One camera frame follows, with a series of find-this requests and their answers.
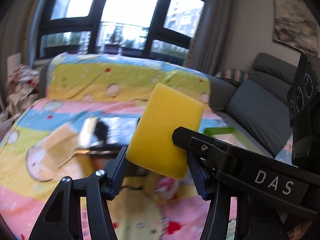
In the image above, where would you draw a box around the colourful cartoon bed sheet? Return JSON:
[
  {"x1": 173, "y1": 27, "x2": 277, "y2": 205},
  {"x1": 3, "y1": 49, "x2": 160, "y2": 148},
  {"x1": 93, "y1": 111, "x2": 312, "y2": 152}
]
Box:
[{"x1": 1, "y1": 54, "x2": 234, "y2": 239}]

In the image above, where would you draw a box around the blue floral pillow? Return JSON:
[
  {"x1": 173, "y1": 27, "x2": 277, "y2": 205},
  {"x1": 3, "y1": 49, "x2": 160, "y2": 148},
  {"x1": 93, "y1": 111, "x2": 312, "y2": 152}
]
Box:
[{"x1": 275, "y1": 135, "x2": 293, "y2": 165}]

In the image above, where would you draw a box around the black framed window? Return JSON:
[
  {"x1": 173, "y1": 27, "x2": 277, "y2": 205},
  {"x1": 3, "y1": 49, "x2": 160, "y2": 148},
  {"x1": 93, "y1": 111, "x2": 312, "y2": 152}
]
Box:
[{"x1": 36, "y1": 0, "x2": 204, "y2": 65}]

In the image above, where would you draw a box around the grey sofa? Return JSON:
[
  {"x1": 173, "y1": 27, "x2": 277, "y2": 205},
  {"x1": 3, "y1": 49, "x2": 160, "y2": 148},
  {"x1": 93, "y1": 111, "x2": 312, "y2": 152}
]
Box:
[{"x1": 208, "y1": 53, "x2": 297, "y2": 158}]

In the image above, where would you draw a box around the person's right hand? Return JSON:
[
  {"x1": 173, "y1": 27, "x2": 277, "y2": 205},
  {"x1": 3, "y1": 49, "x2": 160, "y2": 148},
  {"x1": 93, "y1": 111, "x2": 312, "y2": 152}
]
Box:
[{"x1": 287, "y1": 221, "x2": 312, "y2": 240}]

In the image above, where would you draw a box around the black gold tin box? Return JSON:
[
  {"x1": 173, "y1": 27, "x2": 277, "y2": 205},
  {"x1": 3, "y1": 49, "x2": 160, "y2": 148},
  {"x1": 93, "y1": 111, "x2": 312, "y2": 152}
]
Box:
[{"x1": 75, "y1": 116, "x2": 140, "y2": 154}]

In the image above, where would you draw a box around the green white storage box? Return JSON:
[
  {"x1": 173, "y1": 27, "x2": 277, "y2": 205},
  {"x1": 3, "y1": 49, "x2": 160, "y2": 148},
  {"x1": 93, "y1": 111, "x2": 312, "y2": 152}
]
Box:
[{"x1": 203, "y1": 127, "x2": 273, "y2": 158}]

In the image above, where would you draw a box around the yellow sponge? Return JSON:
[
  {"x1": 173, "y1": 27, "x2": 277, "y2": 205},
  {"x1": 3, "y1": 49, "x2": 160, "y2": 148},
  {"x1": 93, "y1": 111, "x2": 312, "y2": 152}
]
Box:
[{"x1": 126, "y1": 83, "x2": 204, "y2": 180}]

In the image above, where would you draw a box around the grey curtain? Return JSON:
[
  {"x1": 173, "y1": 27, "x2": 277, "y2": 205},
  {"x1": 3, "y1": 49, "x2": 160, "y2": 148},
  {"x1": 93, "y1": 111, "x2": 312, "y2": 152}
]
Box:
[{"x1": 184, "y1": 0, "x2": 237, "y2": 75}]

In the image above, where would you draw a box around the black right camera box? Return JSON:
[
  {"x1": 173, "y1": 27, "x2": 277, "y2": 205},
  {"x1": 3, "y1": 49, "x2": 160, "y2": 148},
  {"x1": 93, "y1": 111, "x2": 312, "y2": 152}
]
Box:
[{"x1": 287, "y1": 53, "x2": 319, "y2": 173}]

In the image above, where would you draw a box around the beige towel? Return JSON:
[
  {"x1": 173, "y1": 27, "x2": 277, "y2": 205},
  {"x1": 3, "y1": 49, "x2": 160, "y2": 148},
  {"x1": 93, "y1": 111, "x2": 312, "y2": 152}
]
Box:
[{"x1": 43, "y1": 123, "x2": 79, "y2": 168}]

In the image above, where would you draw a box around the crumpled floral cloth pile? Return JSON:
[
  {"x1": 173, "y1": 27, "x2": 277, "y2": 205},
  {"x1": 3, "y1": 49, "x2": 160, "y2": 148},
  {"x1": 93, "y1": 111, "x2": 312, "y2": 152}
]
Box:
[{"x1": 1, "y1": 64, "x2": 40, "y2": 119}]

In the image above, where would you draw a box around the striped cushion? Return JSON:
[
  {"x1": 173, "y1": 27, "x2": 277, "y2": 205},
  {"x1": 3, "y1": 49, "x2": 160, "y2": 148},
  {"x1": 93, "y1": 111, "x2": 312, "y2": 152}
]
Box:
[{"x1": 215, "y1": 69, "x2": 249, "y2": 87}]

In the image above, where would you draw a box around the landscape painting left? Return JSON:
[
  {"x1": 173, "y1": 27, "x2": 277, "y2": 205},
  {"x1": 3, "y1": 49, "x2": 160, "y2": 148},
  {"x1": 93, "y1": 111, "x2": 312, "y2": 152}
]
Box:
[{"x1": 273, "y1": 0, "x2": 318, "y2": 56}]

